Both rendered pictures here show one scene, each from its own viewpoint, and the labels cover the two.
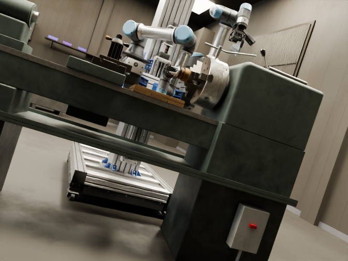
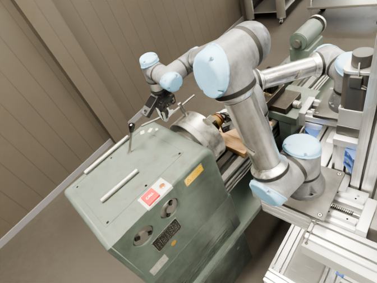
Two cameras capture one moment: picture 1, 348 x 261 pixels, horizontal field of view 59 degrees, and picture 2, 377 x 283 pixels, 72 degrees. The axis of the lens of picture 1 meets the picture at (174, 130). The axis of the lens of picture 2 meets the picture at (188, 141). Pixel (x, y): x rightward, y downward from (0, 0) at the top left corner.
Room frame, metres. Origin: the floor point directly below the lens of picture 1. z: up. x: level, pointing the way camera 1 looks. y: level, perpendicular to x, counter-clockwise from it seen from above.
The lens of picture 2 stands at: (3.02, -0.43, 2.05)
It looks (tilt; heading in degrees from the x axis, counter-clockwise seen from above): 41 degrees down; 166
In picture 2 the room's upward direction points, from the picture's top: 24 degrees counter-clockwise
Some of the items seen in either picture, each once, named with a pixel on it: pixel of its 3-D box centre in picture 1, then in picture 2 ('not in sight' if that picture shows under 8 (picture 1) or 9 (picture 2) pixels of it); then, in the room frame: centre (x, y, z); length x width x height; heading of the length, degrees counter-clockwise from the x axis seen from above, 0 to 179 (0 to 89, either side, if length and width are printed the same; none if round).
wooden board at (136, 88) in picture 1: (154, 96); (235, 131); (1.89, 0.18, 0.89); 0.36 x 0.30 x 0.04; 14
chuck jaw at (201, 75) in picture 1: (200, 77); not in sight; (1.86, -0.05, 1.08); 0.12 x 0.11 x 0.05; 14
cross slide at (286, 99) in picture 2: (108, 69); (263, 95); (1.83, 0.49, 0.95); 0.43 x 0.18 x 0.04; 14
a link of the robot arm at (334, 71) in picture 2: (140, 37); (349, 72); (2.41, 0.49, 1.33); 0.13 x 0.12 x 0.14; 161
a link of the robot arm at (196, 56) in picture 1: (195, 60); (300, 156); (2.59, 0.02, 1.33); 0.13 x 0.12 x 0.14; 99
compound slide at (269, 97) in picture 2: (114, 64); (269, 94); (1.90, 0.48, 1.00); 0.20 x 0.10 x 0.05; 104
